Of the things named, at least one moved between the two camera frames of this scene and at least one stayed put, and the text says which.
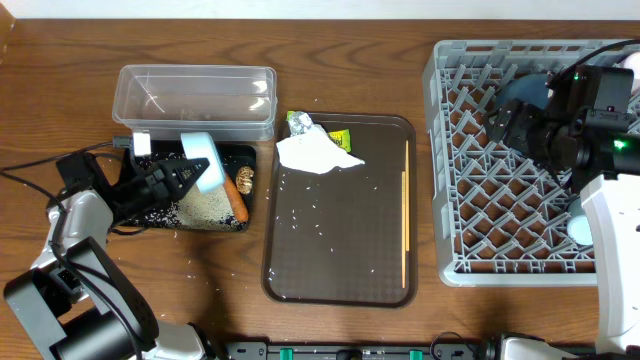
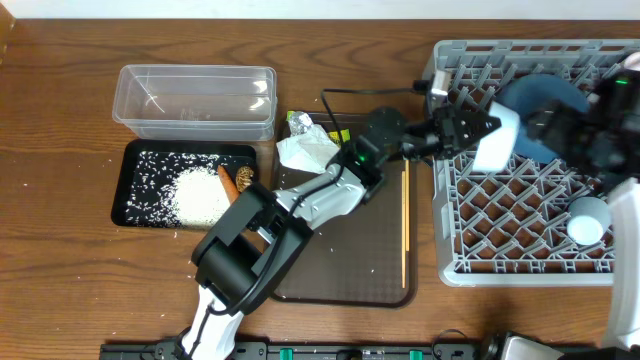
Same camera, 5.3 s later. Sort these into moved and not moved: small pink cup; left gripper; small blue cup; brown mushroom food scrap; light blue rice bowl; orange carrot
Moved: light blue rice bowl; left gripper
Not moved: small blue cup; small pink cup; brown mushroom food scrap; orange carrot
